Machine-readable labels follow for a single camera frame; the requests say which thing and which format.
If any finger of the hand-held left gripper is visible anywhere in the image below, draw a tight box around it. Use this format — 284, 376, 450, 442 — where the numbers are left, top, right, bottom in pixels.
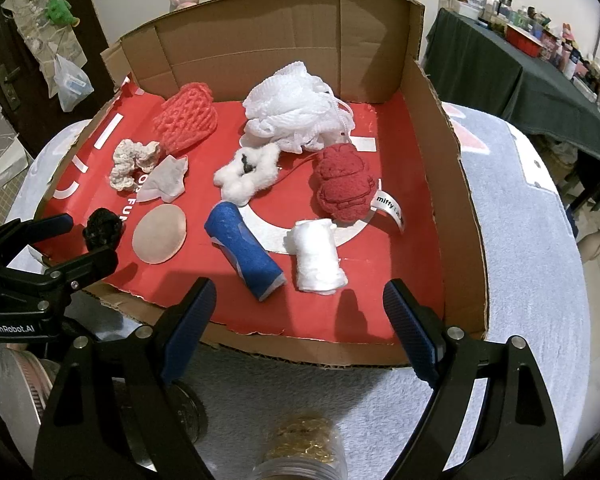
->
0, 213, 75, 273
0, 246, 119, 314

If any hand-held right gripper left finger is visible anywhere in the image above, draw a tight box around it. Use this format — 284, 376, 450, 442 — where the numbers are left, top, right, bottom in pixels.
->
32, 276, 218, 480

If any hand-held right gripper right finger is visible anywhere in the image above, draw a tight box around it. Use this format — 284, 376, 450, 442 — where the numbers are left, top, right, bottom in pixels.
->
382, 278, 568, 480

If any black scrunchie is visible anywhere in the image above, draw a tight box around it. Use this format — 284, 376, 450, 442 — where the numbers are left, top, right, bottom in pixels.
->
82, 207, 126, 250

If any beige round powder puff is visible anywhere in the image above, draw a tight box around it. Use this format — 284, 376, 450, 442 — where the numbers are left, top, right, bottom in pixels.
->
131, 203, 188, 264

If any blue bandage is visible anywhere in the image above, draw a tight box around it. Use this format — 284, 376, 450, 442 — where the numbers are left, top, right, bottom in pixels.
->
203, 201, 287, 302

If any cream knitted scrunchie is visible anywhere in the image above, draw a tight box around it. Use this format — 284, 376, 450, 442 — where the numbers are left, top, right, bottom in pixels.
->
110, 139, 162, 192

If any white cloth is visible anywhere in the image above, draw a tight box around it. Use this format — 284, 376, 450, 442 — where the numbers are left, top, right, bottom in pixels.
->
139, 155, 189, 206

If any white gauze roll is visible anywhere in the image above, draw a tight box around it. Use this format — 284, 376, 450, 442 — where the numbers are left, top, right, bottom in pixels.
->
284, 217, 349, 296

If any red rabbit-shaped sponge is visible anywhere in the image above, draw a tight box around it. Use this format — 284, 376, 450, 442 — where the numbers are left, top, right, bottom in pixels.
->
312, 143, 407, 234

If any white fluffy star clip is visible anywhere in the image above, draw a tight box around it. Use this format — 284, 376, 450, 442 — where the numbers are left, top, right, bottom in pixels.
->
213, 142, 282, 206

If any red knitted heart pad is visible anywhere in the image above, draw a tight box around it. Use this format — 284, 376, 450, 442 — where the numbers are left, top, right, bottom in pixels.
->
152, 83, 220, 156

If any white mesh bath pouf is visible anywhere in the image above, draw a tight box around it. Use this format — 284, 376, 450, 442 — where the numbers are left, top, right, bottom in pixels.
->
242, 61, 355, 155

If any red-lined cardboard box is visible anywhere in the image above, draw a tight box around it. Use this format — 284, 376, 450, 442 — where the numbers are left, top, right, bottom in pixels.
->
32, 0, 491, 367

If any white round container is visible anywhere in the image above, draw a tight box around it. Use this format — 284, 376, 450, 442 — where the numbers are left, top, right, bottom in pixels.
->
0, 347, 53, 441

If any white plastic sheet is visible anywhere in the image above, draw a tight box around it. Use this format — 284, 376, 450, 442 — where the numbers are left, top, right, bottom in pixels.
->
0, 132, 31, 201

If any clear plastic bag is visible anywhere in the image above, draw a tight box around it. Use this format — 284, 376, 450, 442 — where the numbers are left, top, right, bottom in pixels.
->
54, 54, 95, 112

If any jar of golden bits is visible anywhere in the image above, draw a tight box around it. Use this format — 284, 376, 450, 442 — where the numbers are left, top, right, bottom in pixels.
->
252, 410, 348, 480

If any beige hanging organizer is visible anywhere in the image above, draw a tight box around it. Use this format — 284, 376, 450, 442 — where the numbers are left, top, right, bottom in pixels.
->
2, 0, 88, 76

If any green plush toy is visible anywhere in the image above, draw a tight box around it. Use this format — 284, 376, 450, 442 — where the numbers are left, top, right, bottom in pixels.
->
47, 0, 81, 27

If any table with dark green cloth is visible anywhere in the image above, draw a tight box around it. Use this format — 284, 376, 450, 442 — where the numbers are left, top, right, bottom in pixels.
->
424, 7, 600, 171

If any row of cosmetic bottles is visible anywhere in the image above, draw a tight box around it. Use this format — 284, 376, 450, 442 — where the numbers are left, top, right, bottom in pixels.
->
460, 0, 600, 118

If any door handle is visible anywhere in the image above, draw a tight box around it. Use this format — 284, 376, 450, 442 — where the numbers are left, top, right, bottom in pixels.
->
0, 62, 21, 108

